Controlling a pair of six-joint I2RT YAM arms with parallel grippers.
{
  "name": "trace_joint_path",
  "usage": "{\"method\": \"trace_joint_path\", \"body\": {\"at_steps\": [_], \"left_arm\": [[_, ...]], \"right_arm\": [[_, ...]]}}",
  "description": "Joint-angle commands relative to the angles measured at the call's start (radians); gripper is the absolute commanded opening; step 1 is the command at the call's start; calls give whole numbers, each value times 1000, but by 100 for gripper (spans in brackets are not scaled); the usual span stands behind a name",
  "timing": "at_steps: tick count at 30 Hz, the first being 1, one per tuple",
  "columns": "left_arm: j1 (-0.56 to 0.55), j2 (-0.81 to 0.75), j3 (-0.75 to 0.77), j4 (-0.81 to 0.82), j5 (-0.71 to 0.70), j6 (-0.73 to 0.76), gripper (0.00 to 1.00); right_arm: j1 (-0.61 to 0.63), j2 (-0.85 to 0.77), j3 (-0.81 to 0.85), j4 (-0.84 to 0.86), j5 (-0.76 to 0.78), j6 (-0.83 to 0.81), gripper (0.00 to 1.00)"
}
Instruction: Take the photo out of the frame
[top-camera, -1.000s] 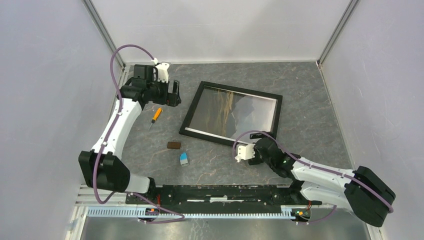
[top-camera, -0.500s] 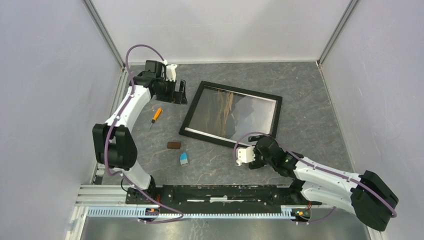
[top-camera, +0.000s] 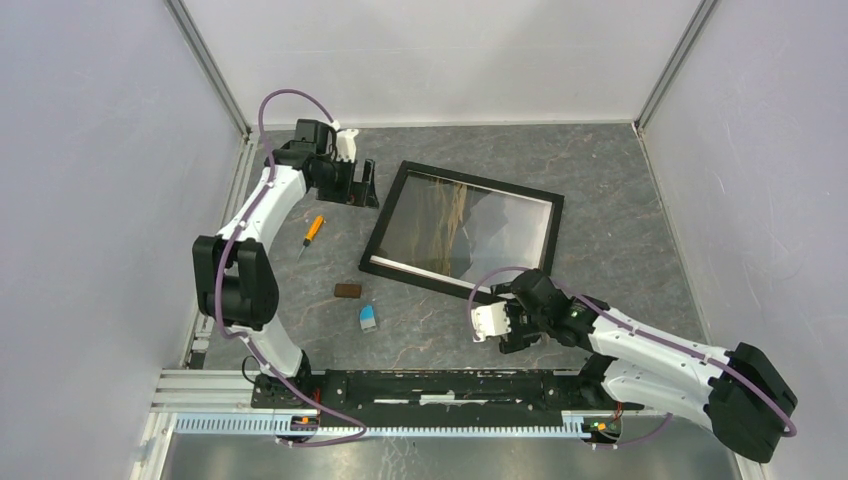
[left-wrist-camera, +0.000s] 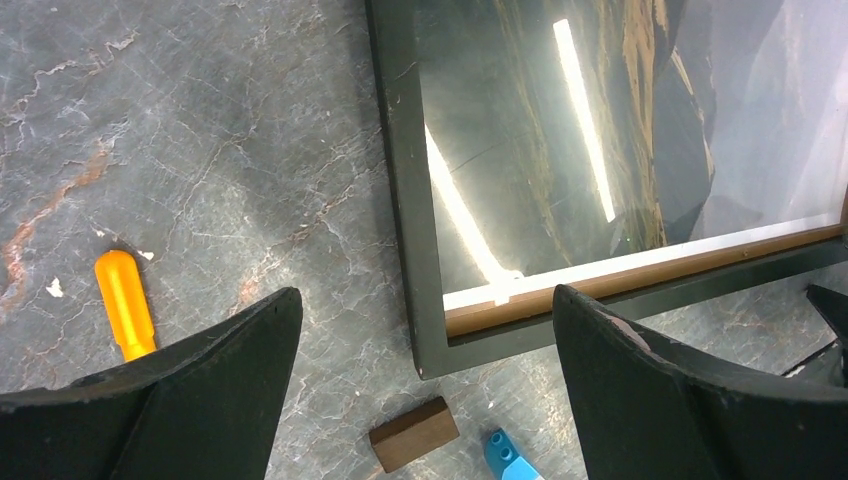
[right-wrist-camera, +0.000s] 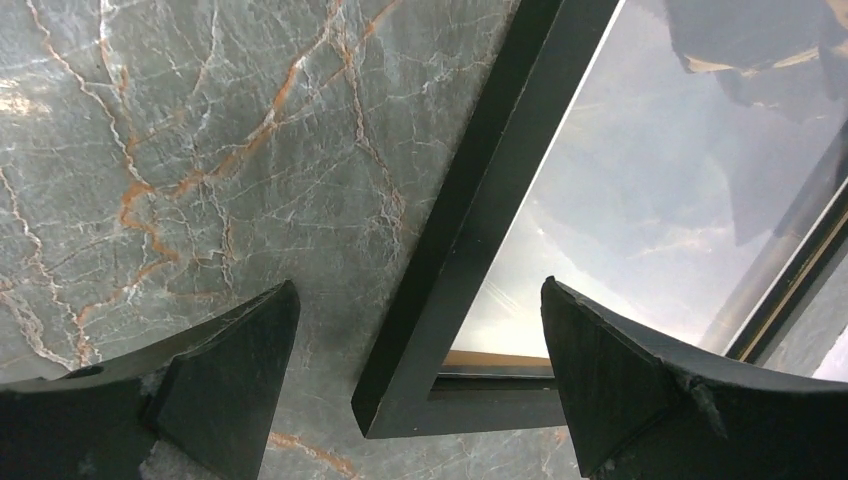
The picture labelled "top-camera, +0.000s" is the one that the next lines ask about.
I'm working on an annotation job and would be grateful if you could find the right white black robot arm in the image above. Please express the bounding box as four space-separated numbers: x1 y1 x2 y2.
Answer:
467 267 798 463

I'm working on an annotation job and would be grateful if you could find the blue slotted cable duct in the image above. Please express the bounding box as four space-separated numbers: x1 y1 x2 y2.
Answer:
173 413 588 439

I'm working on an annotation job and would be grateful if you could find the left aluminium corner post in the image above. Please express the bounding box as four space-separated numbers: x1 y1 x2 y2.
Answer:
163 0 252 138

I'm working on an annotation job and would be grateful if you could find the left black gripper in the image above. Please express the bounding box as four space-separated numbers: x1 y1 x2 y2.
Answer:
313 155 379 210

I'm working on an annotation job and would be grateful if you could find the orange handled screwdriver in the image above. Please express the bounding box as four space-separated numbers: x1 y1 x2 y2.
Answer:
296 215 325 262

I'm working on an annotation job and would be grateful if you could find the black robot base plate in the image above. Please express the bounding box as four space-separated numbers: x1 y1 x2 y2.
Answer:
251 370 644 431

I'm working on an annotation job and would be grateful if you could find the black picture frame with photo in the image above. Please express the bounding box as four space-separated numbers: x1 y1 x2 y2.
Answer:
358 160 566 306

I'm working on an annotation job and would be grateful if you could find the aluminium corner post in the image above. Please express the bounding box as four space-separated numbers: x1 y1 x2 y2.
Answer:
633 0 720 136
163 0 252 138

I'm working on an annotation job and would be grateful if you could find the left aluminium floor rail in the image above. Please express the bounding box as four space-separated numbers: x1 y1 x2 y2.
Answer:
182 129 260 369

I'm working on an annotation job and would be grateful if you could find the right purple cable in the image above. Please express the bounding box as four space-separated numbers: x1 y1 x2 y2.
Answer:
466 266 798 450

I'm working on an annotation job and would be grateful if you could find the right aluminium corner post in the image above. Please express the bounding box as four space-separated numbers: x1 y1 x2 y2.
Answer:
633 0 720 136

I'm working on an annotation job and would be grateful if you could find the small brown wooden block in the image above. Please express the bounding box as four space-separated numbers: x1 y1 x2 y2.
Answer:
333 283 363 299

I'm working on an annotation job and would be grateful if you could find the blue grey eraser block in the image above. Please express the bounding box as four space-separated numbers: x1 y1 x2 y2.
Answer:
359 305 378 333

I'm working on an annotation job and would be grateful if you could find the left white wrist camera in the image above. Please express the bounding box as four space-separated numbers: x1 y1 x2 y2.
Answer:
335 128 359 163

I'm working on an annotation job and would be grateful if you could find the purple cable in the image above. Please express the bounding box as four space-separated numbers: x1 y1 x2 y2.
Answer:
466 266 798 450
213 88 369 449

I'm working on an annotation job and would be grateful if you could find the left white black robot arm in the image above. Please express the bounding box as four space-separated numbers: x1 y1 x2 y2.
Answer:
192 119 379 408

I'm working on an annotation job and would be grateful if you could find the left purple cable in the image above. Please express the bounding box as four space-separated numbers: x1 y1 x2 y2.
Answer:
213 88 369 449

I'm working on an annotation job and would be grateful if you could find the aluminium front rail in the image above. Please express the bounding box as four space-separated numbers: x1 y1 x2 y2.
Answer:
150 369 753 417

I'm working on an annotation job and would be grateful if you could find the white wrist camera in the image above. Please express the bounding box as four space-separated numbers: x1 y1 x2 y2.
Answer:
335 128 359 163
470 302 512 343

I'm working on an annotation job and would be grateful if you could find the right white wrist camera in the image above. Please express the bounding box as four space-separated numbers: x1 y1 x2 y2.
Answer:
470 302 512 343

